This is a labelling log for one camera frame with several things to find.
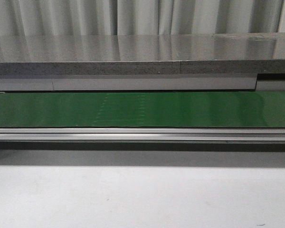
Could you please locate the green conveyor belt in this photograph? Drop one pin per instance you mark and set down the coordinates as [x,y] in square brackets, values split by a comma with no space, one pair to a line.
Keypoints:
[143,109]

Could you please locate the grey speckled stone counter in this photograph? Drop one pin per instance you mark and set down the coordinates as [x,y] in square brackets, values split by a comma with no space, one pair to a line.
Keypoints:
[210,62]

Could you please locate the white pleated curtain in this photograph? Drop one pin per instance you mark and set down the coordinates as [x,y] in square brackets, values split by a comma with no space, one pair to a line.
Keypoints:
[137,17]

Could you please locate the aluminium conveyor frame rail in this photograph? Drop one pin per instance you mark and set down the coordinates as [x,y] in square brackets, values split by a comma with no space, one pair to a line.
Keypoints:
[225,135]

